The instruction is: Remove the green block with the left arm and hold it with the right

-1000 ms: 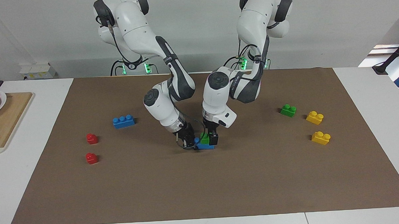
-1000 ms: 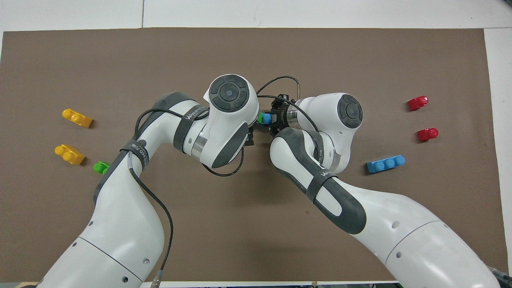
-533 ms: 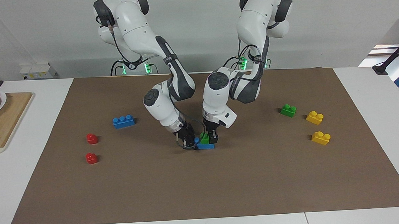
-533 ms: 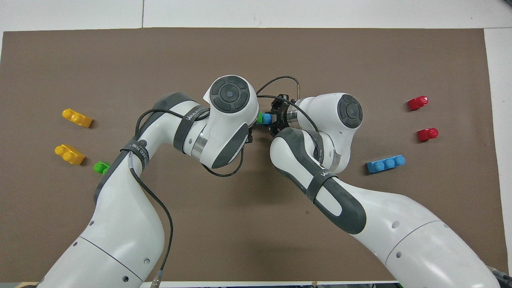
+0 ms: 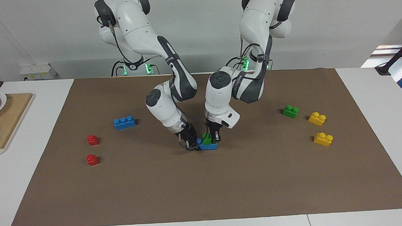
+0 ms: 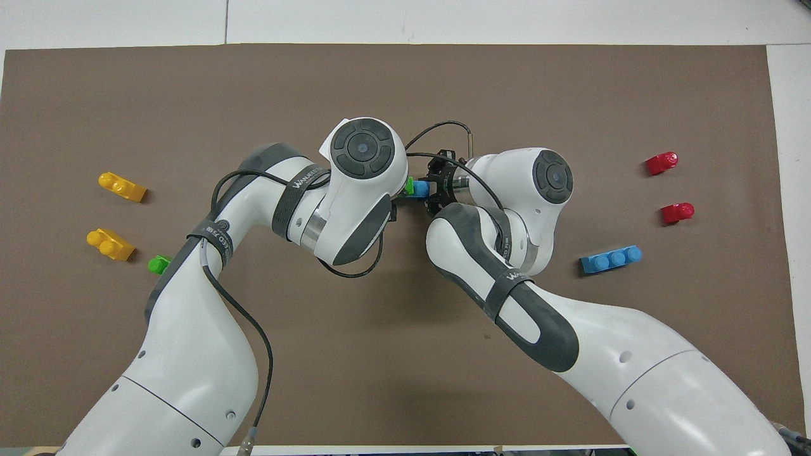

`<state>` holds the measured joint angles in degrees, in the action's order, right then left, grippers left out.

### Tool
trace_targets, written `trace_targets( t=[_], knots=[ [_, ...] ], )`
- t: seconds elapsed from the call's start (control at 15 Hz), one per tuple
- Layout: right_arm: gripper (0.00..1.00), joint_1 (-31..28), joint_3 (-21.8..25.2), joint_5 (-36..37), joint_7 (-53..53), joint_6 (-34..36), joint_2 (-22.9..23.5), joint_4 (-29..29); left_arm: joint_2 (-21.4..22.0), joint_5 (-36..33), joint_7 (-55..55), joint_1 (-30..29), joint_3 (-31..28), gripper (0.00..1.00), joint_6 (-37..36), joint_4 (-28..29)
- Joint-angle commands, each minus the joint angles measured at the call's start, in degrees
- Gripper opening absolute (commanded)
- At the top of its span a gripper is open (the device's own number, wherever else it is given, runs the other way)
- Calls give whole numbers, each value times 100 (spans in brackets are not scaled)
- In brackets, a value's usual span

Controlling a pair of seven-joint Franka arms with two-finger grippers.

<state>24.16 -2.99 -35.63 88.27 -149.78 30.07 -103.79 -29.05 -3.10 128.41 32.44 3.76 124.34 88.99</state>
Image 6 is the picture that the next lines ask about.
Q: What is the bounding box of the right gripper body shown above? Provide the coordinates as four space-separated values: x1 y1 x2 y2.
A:
426 149 461 220

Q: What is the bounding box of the long blue toy block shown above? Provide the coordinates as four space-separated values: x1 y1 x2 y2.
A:
580 245 642 275

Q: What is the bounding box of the red toy block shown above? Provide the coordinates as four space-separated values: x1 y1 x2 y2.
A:
661 203 695 225
646 152 679 176

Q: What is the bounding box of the yellow toy block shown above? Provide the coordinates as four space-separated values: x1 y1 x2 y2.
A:
86 228 136 262
98 172 148 203

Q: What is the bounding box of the black cable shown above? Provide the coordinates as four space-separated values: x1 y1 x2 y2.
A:
403 120 509 254
201 168 386 456

